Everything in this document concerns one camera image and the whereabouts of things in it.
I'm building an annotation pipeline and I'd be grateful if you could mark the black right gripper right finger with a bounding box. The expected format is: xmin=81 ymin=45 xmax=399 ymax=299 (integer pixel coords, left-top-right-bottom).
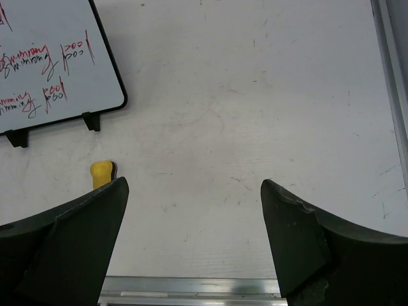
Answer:
xmin=261 ymin=180 xmax=407 ymax=305

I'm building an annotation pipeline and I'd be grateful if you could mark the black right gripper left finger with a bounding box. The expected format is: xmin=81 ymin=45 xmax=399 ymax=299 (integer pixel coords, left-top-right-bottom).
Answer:
xmin=1 ymin=177 xmax=129 ymax=305

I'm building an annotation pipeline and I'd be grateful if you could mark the yellow bone-shaped eraser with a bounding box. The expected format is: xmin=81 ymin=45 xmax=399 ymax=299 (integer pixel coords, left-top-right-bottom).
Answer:
xmin=90 ymin=160 xmax=117 ymax=189

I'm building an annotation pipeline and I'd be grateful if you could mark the small black-framed whiteboard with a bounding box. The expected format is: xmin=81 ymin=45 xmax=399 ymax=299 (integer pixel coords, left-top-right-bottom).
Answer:
xmin=1 ymin=1 xmax=128 ymax=132

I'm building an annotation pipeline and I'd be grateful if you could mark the aluminium table frame rail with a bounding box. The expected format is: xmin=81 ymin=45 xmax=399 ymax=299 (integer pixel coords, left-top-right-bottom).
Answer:
xmin=97 ymin=0 xmax=408 ymax=306

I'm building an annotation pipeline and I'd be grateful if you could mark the black wire whiteboard stand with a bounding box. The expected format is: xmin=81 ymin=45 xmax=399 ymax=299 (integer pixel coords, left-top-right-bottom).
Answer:
xmin=4 ymin=112 xmax=100 ymax=148

